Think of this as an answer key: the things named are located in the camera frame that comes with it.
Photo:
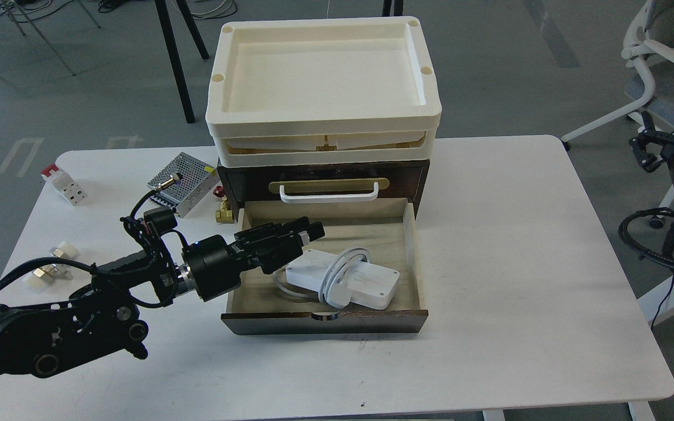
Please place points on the cream plastic stacked tray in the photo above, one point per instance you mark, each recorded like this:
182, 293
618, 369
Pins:
323, 91

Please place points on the white drawer handle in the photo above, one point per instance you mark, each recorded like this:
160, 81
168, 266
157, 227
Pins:
334, 198

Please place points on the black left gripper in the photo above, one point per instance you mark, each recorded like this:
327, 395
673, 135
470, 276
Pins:
216, 265

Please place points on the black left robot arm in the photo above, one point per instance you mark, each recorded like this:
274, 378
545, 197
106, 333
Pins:
103, 317

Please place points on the white charger with cable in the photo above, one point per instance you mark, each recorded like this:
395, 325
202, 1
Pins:
338, 280

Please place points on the open wooden drawer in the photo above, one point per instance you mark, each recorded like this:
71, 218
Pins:
259, 307

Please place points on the brass valve with red knob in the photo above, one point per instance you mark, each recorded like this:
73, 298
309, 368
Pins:
224, 214

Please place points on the white circuit breaker block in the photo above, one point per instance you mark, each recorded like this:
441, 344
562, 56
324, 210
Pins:
63, 183

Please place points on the metal mesh power supply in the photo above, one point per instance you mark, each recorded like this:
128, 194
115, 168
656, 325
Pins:
197, 178

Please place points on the metal chair legs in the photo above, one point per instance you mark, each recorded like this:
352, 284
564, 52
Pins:
16, 13

